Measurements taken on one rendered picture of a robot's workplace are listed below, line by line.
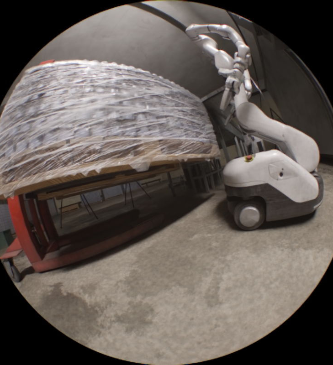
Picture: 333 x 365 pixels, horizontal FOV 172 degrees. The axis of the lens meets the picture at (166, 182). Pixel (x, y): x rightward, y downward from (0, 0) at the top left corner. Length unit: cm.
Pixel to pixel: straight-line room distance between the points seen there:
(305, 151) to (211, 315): 77
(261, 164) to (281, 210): 22
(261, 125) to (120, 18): 433
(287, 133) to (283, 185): 29
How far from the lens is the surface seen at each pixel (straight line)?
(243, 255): 50
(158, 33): 472
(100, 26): 449
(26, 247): 95
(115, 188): 807
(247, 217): 57
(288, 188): 54
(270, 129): 68
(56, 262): 88
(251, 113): 69
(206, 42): 123
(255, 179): 50
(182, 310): 39
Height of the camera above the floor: 37
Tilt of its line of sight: 3 degrees down
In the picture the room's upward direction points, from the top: 15 degrees counter-clockwise
